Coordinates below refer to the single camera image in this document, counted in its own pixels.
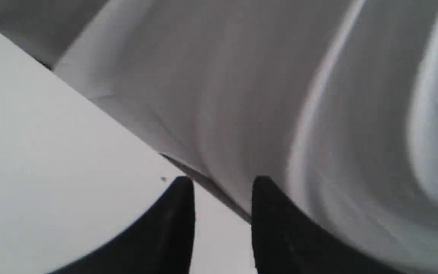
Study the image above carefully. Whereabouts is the grey backdrop curtain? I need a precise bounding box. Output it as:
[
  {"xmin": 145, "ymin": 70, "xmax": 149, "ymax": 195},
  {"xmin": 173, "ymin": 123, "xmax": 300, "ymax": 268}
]
[{"xmin": 0, "ymin": 0, "xmax": 438, "ymax": 274}]

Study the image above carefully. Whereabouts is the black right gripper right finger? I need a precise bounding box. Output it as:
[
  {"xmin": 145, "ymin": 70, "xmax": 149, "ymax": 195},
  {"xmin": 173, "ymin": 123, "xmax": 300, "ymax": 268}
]
[{"xmin": 251, "ymin": 176, "xmax": 398, "ymax": 274}]

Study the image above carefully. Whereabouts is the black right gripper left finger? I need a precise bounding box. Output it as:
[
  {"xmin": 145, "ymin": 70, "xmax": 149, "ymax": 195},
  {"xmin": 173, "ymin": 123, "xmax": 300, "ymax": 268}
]
[{"xmin": 54, "ymin": 176, "xmax": 196, "ymax": 274}]

